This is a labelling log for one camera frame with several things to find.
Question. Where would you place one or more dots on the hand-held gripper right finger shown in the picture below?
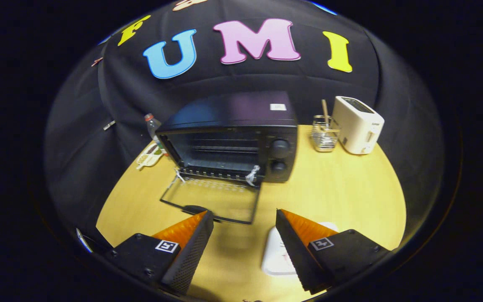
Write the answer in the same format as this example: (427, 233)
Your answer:
(296, 251)

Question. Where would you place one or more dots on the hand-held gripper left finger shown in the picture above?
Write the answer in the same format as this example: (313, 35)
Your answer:
(191, 256)

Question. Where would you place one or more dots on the white square plate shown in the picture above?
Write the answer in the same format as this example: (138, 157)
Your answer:
(273, 256)

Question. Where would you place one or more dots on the black toaster oven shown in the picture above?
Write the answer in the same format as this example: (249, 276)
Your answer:
(233, 111)

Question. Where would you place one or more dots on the divided dish with food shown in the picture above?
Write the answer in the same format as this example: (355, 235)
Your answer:
(149, 157)

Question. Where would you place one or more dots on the white bread toaster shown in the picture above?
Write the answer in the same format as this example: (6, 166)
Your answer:
(357, 126)

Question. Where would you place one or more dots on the clear glass holder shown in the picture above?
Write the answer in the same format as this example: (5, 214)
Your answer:
(324, 140)

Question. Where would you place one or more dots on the clear plastic bottle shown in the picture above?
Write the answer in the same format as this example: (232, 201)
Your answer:
(153, 128)

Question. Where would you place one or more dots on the wooden stick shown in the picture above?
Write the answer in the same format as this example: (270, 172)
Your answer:
(325, 111)

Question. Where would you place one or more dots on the white cloth clip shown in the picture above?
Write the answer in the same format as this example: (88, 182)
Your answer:
(109, 125)

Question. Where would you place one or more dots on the black backdrop cloth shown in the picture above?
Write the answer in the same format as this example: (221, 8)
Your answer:
(224, 79)

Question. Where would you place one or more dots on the pink cloth clip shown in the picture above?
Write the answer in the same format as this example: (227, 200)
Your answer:
(97, 61)

